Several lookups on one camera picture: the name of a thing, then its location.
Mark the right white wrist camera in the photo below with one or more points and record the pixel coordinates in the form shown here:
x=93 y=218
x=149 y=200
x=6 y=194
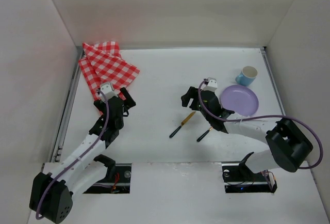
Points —
x=210 y=84

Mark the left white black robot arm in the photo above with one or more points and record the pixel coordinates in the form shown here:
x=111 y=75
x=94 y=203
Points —
x=53 y=193

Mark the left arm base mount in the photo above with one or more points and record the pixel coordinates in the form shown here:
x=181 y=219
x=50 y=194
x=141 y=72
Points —
x=116 y=180

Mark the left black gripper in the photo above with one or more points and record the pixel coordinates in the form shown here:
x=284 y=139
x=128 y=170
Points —
x=116 y=101

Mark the light blue mug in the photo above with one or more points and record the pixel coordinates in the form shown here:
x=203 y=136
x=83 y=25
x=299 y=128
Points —
x=246 y=76

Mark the gold fork green handle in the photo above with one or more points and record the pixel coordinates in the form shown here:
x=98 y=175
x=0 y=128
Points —
x=204 y=134

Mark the red white checkered cloth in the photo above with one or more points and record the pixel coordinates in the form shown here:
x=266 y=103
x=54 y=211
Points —
x=102 y=63

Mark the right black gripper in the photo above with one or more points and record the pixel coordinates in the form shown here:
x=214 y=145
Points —
x=197 y=98

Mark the aluminium table rail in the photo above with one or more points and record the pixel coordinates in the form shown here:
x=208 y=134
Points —
x=270 y=73
x=64 y=121

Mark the gold knife green handle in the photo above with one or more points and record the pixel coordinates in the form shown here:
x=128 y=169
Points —
x=182 y=124

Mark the left aluminium table rail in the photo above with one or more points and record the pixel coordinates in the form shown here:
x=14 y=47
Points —
x=64 y=121

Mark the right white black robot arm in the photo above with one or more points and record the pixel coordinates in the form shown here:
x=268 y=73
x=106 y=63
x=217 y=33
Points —
x=288 y=146

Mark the lilac plastic plate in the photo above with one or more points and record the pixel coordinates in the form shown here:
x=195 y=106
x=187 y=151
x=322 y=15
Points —
x=239 y=99

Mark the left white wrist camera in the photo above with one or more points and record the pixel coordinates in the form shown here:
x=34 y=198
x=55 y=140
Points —
x=108 y=90

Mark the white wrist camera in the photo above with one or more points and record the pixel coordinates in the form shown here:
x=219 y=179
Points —
x=108 y=90
x=210 y=84

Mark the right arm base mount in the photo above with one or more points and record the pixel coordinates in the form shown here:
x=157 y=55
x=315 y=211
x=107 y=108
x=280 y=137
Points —
x=238 y=178

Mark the right aluminium table rail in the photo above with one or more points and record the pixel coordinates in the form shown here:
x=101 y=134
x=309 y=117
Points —
x=270 y=73

